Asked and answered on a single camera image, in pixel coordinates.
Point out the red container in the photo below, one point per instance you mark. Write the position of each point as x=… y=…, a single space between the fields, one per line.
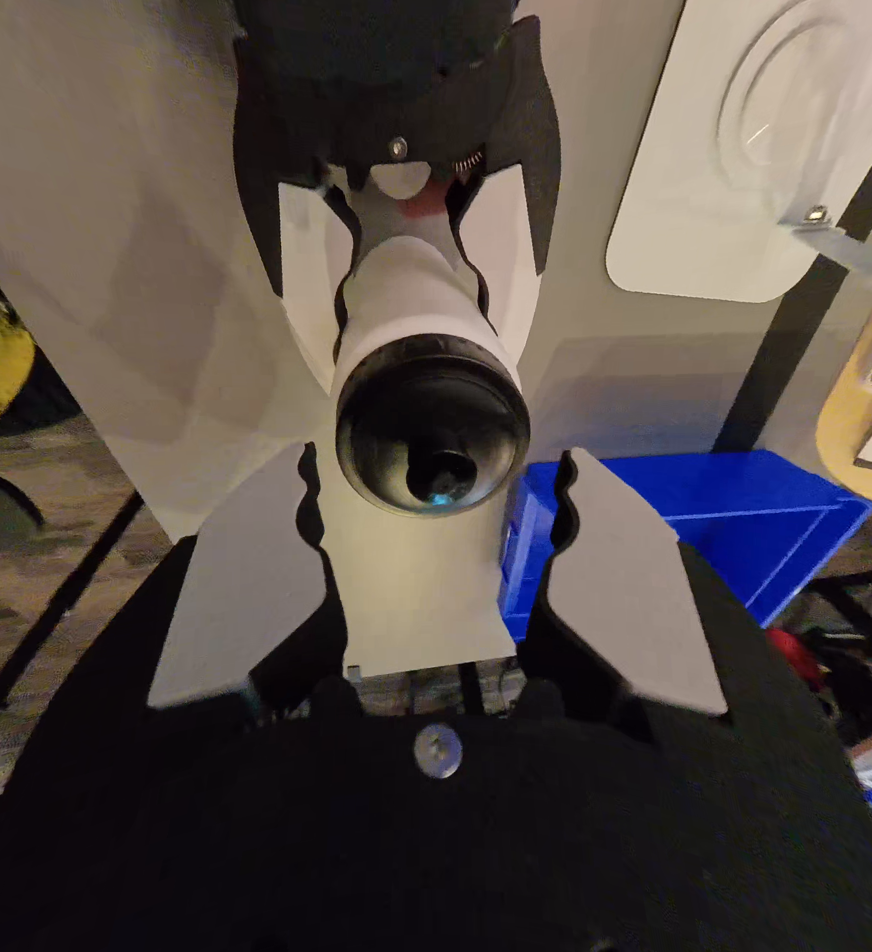
x=793 y=655

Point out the clear round stand foot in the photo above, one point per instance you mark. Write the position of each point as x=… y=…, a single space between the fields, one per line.
x=793 y=104

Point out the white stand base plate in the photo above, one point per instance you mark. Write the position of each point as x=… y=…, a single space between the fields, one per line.
x=674 y=223

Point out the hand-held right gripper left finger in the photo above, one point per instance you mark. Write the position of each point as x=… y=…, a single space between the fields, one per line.
x=235 y=595

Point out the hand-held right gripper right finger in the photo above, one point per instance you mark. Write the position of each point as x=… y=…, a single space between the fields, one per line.
x=637 y=603

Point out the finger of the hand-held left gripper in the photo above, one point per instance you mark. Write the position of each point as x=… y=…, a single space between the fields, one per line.
x=503 y=246
x=314 y=268

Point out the black bottle lid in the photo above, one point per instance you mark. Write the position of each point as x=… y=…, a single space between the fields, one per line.
x=433 y=432

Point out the blue plastic bin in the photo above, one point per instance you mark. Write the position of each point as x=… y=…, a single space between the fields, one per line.
x=764 y=521

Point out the wooden display board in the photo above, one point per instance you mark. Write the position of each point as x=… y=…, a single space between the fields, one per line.
x=853 y=432

